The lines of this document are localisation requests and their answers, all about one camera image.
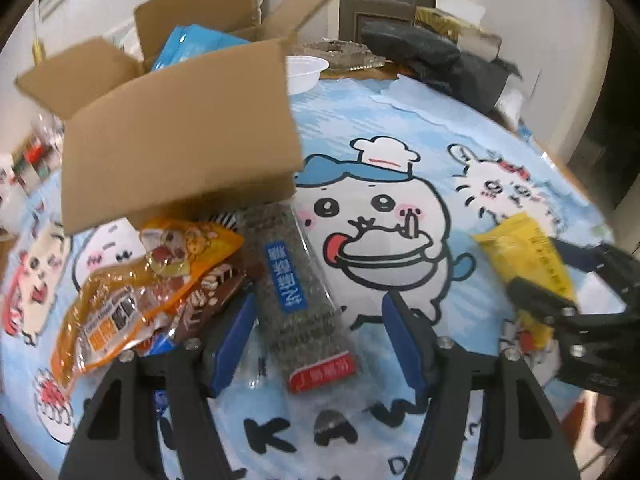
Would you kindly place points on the orange clear snack packet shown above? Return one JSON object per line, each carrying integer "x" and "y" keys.
{"x": 120, "y": 290}

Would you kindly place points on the gold tissue box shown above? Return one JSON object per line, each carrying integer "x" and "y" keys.
{"x": 462, "y": 30}

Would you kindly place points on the clear seaweed packet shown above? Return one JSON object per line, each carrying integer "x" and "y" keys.
{"x": 300, "y": 305}

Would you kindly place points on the black plastic bag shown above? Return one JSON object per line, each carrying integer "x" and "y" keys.
{"x": 440, "y": 60}

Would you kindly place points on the brown cardboard box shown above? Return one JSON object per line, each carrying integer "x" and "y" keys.
{"x": 175, "y": 135}

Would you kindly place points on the glass ashtray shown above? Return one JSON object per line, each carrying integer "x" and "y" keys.
{"x": 345, "y": 55}

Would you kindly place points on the yellow snack packet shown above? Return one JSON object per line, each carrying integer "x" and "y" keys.
{"x": 522, "y": 250}

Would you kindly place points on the blue plastic packet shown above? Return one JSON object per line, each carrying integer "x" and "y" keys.
{"x": 192, "y": 45}

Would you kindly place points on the blue cartoon printed tablecloth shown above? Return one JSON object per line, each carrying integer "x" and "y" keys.
{"x": 380, "y": 240}

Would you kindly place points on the white plastic bowl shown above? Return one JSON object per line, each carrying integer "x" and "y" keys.
{"x": 302, "y": 72}

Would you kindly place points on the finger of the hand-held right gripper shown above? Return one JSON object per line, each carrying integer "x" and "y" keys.
{"x": 542, "y": 297}
{"x": 612, "y": 265}

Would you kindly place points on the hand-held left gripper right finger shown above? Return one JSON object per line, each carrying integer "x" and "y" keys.
{"x": 405, "y": 342}

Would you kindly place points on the brown snack packet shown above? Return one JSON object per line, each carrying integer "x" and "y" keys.
{"x": 212, "y": 295}

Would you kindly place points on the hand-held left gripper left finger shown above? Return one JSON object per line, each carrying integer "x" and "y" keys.
{"x": 232, "y": 345}

